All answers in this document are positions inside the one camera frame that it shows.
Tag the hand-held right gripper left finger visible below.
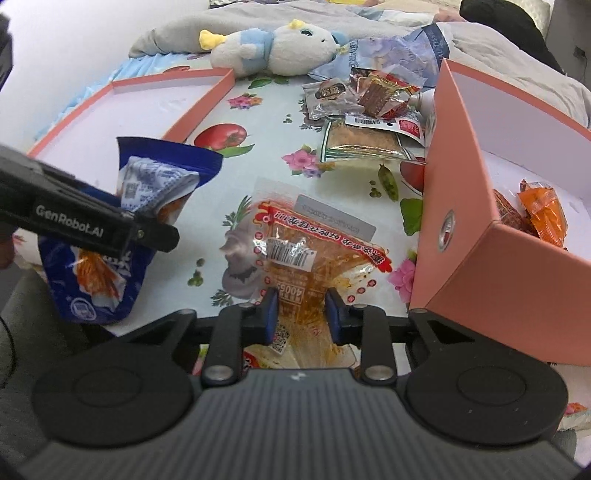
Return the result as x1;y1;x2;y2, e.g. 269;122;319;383
124;287;279;385

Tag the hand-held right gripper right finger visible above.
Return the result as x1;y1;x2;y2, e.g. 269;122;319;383
324;287;476;385

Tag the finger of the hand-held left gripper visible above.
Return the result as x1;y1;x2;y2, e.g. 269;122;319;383
128;212;181;253

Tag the large orange snack packet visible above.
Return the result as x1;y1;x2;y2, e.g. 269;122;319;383
242;178;394;371

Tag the blue snack bag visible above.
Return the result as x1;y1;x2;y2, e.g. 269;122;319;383
37;136;225;325

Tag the pink cardboard box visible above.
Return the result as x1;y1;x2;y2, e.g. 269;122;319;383
409;58;591;367

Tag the clear brown spicy snack packet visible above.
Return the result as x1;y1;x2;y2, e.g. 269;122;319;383
348;67;424;121

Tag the light blue bed sheet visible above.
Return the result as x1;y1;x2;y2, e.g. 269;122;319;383
32;54;155;140

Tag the pink cardboard box lid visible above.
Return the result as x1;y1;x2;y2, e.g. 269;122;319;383
25;67;237;158

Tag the floral printed bed sheet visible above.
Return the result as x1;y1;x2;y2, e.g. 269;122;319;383
14;51;445;370

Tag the green edged cracker packet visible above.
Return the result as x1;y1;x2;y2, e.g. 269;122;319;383
320;113;428;165

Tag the grey blanket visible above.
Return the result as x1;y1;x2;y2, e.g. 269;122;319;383
129;7;591;131

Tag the small dark snack packet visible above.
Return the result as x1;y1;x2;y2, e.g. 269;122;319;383
302;78;357;121

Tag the blue white plush toy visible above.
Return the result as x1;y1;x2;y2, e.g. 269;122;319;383
198;18;350;78

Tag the light blue printed bag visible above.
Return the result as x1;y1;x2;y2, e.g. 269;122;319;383
307;23;452;89

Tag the black cloth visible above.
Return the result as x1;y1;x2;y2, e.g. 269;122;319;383
461;0;566;75

